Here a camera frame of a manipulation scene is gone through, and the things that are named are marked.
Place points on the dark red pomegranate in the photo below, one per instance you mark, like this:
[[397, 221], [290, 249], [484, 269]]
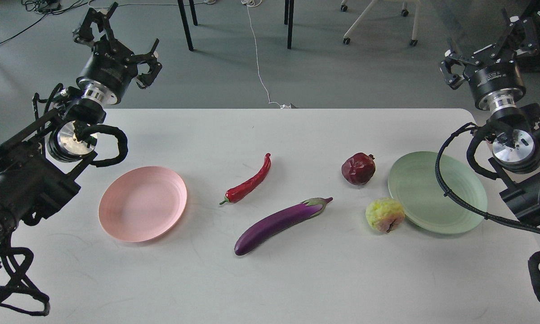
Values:
[[359, 169]]

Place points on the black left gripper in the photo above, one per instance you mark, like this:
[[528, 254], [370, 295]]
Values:
[[111, 63]]

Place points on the black table legs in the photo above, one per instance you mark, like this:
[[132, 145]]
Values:
[[289, 6]]

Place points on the pink plate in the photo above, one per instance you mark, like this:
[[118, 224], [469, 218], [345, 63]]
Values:
[[143, 204]]

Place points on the light green plate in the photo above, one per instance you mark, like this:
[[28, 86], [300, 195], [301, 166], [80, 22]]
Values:
[[412, 181]]

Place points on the purple eggplant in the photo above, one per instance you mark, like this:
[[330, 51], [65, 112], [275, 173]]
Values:
[[275, 223]]

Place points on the yellow green pink fruit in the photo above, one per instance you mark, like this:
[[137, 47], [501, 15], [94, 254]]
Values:
[[385, 214]]

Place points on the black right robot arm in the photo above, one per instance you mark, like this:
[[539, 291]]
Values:
[[507, 146]]

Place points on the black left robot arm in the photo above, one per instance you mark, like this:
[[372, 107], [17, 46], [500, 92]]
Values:
[[40, 164]]

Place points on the red chili pepper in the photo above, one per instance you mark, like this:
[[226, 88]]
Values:
[[237, 193]]

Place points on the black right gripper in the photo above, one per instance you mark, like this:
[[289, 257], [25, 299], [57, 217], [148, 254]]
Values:
[[518, 40]]

